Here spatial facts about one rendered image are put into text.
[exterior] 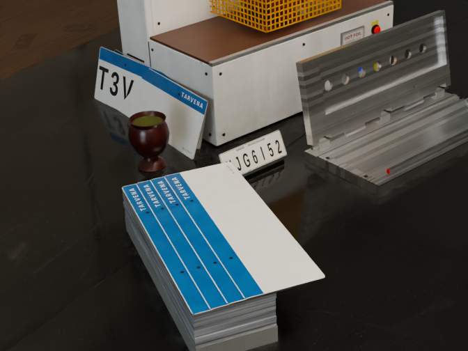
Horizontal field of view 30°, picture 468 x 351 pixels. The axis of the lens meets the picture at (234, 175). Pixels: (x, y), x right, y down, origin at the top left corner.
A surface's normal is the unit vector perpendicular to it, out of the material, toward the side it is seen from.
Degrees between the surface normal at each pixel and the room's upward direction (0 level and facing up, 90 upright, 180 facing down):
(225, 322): 90
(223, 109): 90
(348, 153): 0
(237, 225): 0
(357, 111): 79
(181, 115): 69
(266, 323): 90
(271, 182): 0
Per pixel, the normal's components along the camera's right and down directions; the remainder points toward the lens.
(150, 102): -0.77, -0.02
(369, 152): -0.04, -0.87
